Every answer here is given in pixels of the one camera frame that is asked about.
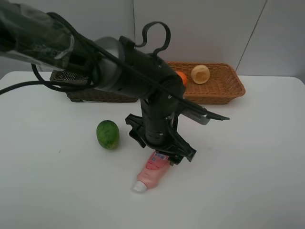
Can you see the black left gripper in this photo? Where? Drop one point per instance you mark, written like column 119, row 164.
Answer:
column 157, row 129

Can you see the pink squeeze bottle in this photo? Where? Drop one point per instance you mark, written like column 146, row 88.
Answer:
column 152, row 172

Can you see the orange mandarin fruit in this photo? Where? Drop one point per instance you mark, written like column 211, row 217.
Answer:
column 183, row 77

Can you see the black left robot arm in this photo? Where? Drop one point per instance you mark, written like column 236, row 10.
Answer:
column 64, row 60

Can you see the orange wicker basket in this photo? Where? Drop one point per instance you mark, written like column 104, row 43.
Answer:
column 222, row 86

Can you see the dark brown wicker basket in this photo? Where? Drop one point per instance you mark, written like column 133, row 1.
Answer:
column 88, row 95

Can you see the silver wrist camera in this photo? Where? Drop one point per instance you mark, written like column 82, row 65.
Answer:
column 193, row 115

